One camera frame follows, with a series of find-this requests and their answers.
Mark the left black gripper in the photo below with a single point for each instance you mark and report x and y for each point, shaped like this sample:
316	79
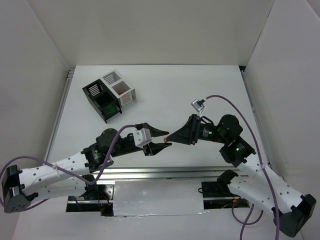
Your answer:
147	149

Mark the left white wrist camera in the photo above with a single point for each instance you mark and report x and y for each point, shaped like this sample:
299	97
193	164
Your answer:
141	137

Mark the green lego plate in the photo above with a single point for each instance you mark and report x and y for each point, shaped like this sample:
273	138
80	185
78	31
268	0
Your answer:
111	109

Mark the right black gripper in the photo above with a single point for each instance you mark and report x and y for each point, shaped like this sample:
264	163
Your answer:
194	129

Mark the aluminium front rail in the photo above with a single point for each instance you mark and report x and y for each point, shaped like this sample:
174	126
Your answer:
166	173

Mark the white slotted container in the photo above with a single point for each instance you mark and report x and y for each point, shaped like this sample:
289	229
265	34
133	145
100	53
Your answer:
116	84

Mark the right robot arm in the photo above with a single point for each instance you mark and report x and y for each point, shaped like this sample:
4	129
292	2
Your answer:
265	189

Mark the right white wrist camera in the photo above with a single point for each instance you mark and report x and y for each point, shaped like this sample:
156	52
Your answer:
199	106

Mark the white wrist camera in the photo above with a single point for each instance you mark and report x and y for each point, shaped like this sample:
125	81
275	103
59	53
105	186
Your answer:
199	106
141	137

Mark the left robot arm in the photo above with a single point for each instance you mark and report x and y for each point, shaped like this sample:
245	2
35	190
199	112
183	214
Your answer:
77	175

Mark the black slotted container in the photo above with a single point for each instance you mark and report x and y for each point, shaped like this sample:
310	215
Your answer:
99	96

